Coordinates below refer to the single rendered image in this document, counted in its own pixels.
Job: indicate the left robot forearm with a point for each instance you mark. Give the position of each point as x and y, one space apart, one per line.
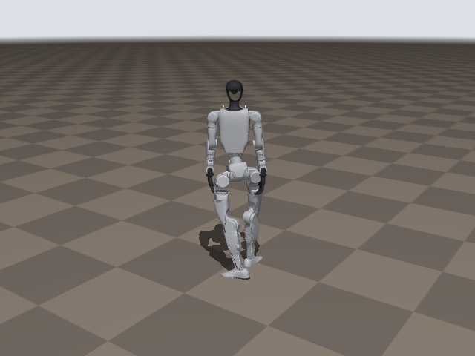
209 157

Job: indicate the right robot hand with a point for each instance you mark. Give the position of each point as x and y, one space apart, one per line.
262 182

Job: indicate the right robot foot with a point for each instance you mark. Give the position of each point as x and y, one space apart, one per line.
247 262

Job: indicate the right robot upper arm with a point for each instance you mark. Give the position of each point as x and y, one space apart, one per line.
255 117

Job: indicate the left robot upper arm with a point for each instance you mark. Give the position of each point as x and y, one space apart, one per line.
212 128

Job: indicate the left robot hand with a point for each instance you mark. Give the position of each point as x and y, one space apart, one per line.
209 175

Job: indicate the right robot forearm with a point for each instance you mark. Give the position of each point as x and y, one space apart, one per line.
261 159

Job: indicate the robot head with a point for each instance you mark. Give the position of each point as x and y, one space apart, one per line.
234 86

